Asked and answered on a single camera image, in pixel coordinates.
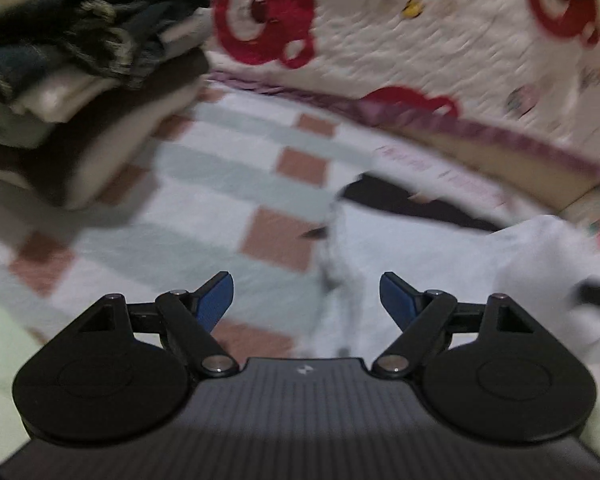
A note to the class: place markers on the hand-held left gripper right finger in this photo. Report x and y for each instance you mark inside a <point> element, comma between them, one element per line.
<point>397,301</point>

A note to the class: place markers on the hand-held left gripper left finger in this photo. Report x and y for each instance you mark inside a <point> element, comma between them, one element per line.
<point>216,301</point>

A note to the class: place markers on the white t-shirt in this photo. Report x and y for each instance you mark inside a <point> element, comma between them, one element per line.
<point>480,270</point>

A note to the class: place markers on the stack of folded clothes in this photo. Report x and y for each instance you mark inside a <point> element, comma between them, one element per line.
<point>185,67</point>

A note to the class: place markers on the cream bed base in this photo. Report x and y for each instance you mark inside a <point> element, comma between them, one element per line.
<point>555,185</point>

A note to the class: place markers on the checkered dog printed blanket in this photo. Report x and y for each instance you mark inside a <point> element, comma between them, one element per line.
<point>220,175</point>

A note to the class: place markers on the cream folded garment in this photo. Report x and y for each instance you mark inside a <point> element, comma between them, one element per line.
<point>130,150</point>

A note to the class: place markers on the white folded garment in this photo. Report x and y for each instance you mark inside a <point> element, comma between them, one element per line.
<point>65,95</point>

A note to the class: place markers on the bear printed quilt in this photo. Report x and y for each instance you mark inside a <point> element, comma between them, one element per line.
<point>405,35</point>

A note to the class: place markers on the grey folded garment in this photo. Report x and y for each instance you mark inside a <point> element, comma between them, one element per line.
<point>5,130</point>

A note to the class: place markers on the blue frayed folded jeans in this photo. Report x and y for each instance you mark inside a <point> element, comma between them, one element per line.
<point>0,67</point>

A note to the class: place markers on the dark faded folded jeans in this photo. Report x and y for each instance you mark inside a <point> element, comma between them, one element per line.
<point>55,5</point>

